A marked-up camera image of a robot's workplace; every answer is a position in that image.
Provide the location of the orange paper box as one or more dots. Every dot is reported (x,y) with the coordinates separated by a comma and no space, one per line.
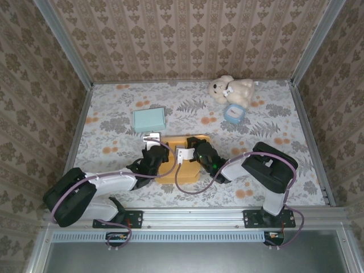
(187,173)

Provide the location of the light blue paper box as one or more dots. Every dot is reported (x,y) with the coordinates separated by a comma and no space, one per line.
(149,119)

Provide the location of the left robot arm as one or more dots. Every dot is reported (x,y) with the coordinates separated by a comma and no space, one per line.
(113,183)

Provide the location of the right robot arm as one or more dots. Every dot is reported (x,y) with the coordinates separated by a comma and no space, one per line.
(270,167)

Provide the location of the cream teddy bear plush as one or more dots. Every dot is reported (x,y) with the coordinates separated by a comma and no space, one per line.
(236,91)

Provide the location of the floral table mat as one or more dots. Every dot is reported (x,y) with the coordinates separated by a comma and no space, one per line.
(128,94)

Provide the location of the black controller board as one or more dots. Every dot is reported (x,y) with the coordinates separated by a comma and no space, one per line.
(116,236)
(274,236)

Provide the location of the grey metal sheet panel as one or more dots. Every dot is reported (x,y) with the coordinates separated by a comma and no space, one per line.
(185,258)

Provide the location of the aluminium mounting rail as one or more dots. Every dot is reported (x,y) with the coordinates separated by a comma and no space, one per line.
(193,217)

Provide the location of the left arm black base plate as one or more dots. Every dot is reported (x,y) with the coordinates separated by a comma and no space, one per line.
(133,219)

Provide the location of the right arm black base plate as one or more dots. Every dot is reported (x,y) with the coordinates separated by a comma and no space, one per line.
(253,219)

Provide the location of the aluminium table side rail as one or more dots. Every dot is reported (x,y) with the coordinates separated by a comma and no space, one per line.
(308,128)
(78,128)

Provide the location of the aluminium frame post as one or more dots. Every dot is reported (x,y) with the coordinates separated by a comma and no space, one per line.
(68,48)
(315,42)

